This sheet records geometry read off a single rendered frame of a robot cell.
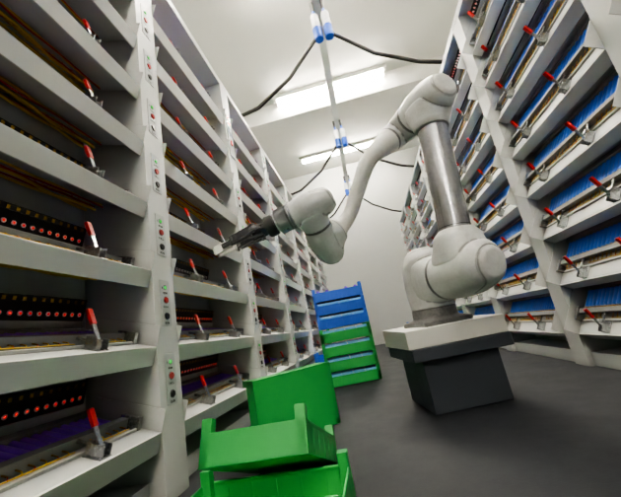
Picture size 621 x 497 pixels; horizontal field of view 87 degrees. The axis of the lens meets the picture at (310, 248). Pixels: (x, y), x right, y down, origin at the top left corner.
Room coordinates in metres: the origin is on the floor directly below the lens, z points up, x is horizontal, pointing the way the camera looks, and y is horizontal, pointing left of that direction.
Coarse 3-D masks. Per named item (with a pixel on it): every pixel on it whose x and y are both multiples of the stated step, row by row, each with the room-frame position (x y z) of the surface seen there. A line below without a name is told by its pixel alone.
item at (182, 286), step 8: (176, 280) 0.95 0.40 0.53; (184, 280) 0.99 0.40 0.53; (192, 280) 1.03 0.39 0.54; (216, 280) 1.54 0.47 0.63; (176, 288) 0.95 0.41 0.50; (184, 288) 0.99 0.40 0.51; (192, 288) 1.04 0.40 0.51; (200, 288) 1.09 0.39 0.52; (208, 288) 1.14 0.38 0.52; (216, 288) 1.20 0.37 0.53; (224, 288) 1.26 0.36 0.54; (240, 288) 1.52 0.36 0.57; (248, 288) 1.52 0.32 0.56; (192, 296) 1.34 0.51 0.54; (200, 296) 1.34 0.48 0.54; (208, 296) 1.15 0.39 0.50; (216, 296) 1.21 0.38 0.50; (224, 296) 1.28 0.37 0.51; (232, 296) 1.35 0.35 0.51; (240, 296) 1.43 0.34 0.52
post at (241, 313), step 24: (216, 96) 1.53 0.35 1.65; (216, 120) 1.53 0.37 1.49; (240, 192) 1.61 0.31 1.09; (240, 216) 1.56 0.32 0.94; (216, 264) 1.54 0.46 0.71; (240, 264) 1.52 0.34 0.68; (216, 312) 1.54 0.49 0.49; (240, 312) 1.53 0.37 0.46; (240, 360) 1.53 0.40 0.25; (240, 408) 1.54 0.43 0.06
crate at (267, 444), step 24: (216, 432) 0.66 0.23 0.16; (240, 432) 0.65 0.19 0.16; (264, 432) 0.64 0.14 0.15; (288, 432) 0.63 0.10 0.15; (312, 432) 0.67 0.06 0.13; (216, 456) 0.64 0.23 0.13; (240, 456) 0.64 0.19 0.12; (264, 456) 0.63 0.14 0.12; (288, 456) 0.62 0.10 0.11; (312, 456) 0.66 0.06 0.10; (336, 456) 0.88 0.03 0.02
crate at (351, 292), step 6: (360, 282) 1.98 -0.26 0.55; (348, 288) 1.98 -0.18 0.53; (354, 288) 1.98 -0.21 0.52; (360, 288) 1.98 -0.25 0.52; (312, 294) 1.98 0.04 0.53; (318, 294) 1.98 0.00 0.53; (324, 294) 1.98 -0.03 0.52; (330, 294) 1.98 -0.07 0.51; (336, 294) 1.98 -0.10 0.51; (342, 294) 1.98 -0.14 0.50; (348, 294) 1.98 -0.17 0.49; (354, 294) 1.98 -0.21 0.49; (360, 294) 1.98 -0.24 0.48; (318, 300) 1.98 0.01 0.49; (324, 300) 1.98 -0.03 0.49; (330, 300) 1.99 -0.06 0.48; (336, 300) 2.06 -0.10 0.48
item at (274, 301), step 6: (258, 288) 1.79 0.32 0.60; (270, 288) 2.06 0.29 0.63; (258, 294) 1.79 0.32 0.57; (264, 294) 1.78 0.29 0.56; (270, 294) 2.22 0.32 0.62; (258, 300) 1.68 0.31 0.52; (264, 300) 1.77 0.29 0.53; (270, 300) 1.87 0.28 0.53; (276, 300) 2.05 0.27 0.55; (282, 300) 2.21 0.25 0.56; (258, 306) 2.07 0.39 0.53; (264, 306) 1.78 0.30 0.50; (270, 306) 1.89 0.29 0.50; (276, 306) 2.01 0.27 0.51; (282, 306) 2.14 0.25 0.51
